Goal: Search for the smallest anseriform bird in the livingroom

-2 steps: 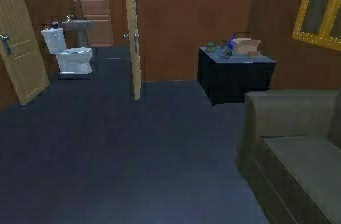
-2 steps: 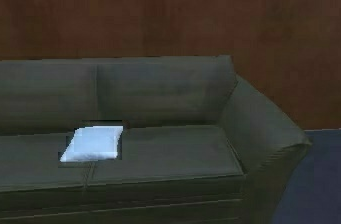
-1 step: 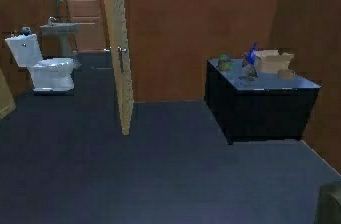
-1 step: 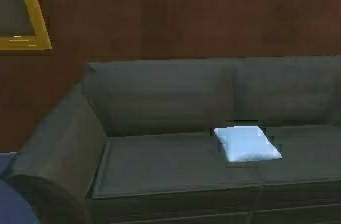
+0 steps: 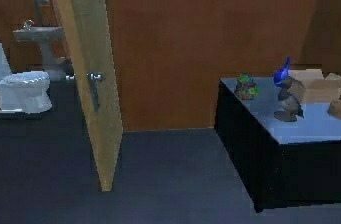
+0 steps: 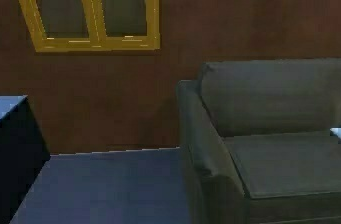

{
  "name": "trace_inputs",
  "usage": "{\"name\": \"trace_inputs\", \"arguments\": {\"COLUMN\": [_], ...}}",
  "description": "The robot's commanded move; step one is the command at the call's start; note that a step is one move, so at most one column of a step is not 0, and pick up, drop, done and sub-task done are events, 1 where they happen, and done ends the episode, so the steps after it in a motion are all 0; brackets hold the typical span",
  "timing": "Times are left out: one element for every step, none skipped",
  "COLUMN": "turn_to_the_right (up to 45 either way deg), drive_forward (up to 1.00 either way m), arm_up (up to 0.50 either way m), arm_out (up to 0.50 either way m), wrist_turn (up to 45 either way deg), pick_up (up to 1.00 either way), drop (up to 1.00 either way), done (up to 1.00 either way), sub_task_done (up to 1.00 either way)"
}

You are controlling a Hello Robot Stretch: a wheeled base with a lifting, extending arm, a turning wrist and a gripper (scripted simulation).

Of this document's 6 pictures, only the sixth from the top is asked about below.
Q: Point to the black cabinet with pale top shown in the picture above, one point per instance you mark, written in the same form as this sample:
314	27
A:
8	160

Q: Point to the yellow framed window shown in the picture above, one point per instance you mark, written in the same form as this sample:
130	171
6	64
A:
98	41

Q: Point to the dark grey sofa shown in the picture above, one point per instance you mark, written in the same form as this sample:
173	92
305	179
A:
278	160

